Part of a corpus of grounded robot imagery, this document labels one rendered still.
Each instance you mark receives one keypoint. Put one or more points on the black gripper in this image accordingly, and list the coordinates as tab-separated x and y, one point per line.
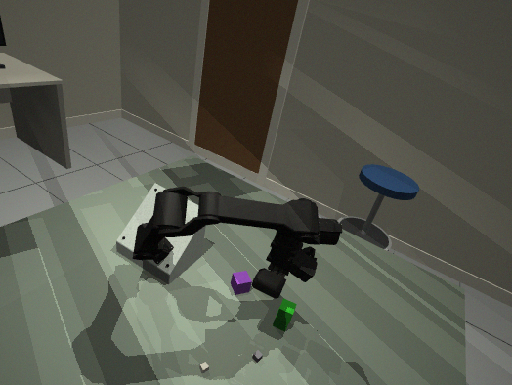
272	281

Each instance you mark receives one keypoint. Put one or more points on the purple block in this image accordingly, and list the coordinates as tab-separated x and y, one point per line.
241	282

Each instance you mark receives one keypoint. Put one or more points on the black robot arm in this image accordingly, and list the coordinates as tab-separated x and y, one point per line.
295	221

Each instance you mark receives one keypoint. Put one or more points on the green block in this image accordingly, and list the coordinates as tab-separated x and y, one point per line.
286	310
282	325

